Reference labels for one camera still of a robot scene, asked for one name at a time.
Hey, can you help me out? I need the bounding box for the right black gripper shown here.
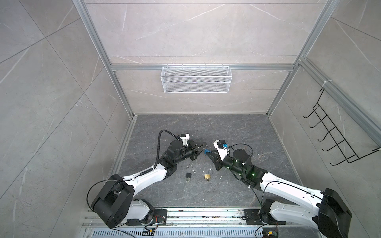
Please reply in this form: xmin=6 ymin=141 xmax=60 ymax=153
xmin=206 ymin=149 xmax=246 ymax=178

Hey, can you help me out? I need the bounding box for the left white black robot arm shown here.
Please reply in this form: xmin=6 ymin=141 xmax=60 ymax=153
xmin=87 ymin=139 xmax=206 ymax=229

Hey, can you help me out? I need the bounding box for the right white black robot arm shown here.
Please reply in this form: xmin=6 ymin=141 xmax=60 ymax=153
xmin=205 ymin=148 xmax=352 ymax=238

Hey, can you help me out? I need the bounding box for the black padlock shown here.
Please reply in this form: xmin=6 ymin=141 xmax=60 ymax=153
xmin=186 ymin=173 xmax=192 ymax=182

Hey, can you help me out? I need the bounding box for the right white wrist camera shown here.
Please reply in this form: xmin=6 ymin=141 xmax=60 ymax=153
xmin=213 ymin=140 xmax=229 ymax=160

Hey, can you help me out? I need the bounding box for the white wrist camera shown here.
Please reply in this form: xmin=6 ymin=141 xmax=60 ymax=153
xmin=180 ymin=133 xmax=190 ymax=146
xmin=213 ymin=140 xmax=229 ymax=160

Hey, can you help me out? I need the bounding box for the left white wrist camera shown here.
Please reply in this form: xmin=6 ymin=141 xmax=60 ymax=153
xmin=180 ymin=133 xmax=190 ymax=146

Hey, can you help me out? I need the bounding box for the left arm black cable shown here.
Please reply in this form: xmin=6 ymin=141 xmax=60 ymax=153
xmin=153 ymin=129 xmax=180 ymax=169

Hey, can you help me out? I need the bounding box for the aluminium mounting rail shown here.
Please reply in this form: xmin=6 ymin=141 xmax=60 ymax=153
xmin=80 ymin=207 xmax=329 ymax=229

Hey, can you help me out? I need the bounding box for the white wire mesh basket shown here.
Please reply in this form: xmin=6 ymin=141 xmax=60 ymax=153
xmin=160 ymin=66 xmax=233 ymax=93

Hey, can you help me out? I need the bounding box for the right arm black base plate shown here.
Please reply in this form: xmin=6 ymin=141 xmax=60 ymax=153
xmin=242 ymin=209 xmax=287 ymax=225

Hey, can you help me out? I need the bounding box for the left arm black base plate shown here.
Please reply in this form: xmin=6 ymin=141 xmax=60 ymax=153
xmin=126 ymin=209 xmax=168 ymax=226

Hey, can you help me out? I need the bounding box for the white slotted cable duct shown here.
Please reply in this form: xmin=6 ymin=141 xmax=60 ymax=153
xmin=91 ymin=227 xmax=263 ymax=238

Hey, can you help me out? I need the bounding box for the black wire hook rack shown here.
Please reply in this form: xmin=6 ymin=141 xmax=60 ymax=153
xmin=303 ymin=87 xmax=381 ymax=166

